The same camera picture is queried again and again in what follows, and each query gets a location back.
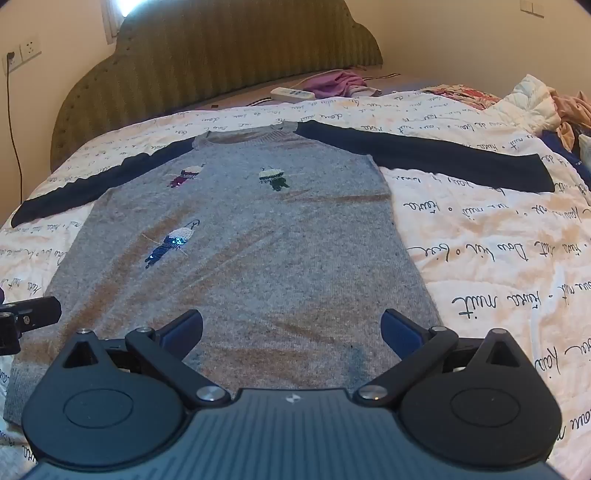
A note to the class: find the white wall socket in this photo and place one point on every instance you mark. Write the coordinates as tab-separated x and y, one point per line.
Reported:
28	50

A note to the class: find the pink cloth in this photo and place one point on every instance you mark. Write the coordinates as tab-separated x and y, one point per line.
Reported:
570	115

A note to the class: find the window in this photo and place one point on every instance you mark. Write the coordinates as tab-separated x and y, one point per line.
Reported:
115	18

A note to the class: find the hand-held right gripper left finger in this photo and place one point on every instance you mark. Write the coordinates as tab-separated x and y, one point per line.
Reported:
184	333

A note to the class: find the white remote control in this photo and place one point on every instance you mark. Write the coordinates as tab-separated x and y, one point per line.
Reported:
292	94

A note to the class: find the white blanket with script print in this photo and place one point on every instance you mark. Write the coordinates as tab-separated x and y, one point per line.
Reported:
485	277

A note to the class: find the floral cloth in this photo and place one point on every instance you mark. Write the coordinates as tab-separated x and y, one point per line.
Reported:
466	96

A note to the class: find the green upholstered headboard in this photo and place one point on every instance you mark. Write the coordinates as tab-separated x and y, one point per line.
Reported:
207	60

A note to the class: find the navy cloth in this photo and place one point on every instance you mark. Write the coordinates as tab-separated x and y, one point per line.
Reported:
561	152

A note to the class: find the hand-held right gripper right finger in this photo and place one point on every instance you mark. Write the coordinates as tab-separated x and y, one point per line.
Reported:
399	334

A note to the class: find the grey sweater with navy sleeves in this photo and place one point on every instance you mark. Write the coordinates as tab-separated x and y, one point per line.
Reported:
277	254

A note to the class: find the purple cloth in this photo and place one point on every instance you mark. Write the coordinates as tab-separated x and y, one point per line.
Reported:
332	83

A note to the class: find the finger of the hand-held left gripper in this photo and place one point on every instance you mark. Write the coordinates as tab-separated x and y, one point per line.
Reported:
41	311

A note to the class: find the white wall switch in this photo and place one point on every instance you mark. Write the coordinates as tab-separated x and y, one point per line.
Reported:
532	7

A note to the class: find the white puffy jacket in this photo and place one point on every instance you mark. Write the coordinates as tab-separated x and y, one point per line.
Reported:
531	104

